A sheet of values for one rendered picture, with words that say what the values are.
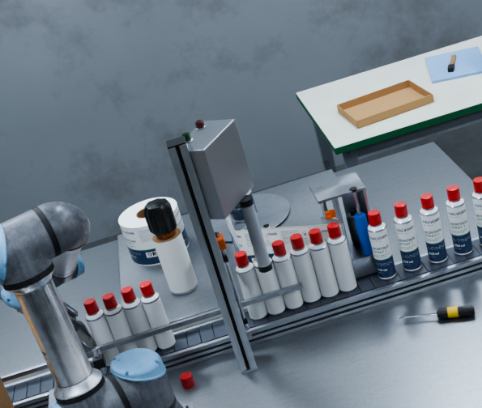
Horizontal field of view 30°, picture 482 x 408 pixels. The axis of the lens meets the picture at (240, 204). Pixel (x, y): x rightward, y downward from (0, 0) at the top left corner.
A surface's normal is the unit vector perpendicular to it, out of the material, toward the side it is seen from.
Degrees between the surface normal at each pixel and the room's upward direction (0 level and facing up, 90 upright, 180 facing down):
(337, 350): 0
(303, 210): 0
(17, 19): 90
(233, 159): 90
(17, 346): 0
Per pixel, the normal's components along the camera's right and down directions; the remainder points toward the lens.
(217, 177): 0.87, -0.01
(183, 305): -0.26, -0.87
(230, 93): 0.15, 0.41
